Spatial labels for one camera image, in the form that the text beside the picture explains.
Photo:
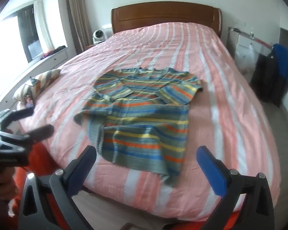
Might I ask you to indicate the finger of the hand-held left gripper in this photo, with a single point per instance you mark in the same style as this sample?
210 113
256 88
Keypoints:
21 114
41 131

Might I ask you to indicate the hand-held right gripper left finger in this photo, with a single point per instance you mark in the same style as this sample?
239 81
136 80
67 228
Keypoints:
76 173

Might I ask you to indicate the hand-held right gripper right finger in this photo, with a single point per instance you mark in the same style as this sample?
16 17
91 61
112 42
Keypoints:
211 170

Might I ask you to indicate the striped knit sweater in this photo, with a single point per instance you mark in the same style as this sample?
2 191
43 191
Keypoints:
144 124

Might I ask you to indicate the dark clothes pile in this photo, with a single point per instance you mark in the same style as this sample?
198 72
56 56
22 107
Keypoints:
51 52

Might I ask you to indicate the person's left hand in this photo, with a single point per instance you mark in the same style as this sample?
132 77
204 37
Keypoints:
2 184

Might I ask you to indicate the orange clothing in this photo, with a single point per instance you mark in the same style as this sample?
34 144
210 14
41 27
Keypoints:
40 159

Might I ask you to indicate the striped pillow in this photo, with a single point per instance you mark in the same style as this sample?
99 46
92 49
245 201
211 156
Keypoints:
42 81

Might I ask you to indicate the bed with pink striped cover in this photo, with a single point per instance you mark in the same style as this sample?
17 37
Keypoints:
220 124

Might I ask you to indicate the white window bench cabinet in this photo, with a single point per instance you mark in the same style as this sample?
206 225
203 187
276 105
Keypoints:
50 61

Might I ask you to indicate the window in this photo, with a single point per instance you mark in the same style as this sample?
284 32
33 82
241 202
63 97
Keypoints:
26 28

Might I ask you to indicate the white curtain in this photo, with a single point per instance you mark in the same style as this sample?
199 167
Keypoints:
42 24

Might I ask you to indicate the black jacket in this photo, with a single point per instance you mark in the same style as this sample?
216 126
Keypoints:
266 76

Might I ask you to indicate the white fan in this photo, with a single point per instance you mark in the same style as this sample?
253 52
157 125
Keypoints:
98 36

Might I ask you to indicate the brown curtain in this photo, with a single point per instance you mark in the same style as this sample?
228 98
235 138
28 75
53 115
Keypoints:
76 16

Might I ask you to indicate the clear plastic bag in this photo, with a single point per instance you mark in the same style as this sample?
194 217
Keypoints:
244 57

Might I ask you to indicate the blue garment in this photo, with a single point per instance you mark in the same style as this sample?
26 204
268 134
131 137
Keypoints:
284 62

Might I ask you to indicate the white desk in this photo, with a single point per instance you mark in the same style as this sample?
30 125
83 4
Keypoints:
242 37

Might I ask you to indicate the plastic bottle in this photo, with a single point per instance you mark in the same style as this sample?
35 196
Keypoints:
252 34

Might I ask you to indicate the wooden headboard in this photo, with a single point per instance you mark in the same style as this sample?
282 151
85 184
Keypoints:
165 13

